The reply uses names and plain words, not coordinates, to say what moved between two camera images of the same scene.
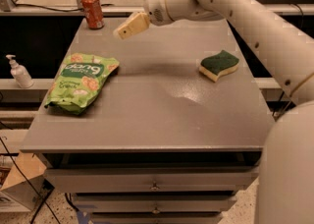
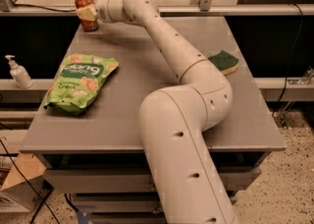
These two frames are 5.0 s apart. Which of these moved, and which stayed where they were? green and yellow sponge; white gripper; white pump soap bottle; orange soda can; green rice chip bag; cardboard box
Moved: orange soda can; white gripper
Stayed: green and yellow sponge; cardboard box; green rice chip bag; white pump soap bottle
